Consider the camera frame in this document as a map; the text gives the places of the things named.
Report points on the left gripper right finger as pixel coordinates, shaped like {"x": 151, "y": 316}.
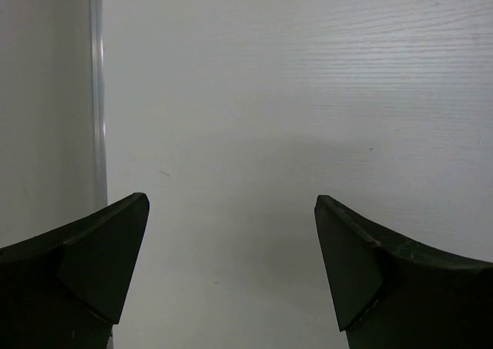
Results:
{"x": 390, "y": 291}

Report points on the left aluminium rail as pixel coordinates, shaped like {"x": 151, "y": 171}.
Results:
{"x": 99, "y": 122}

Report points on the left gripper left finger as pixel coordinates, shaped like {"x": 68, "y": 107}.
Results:
{"x": 66, "y": 288}

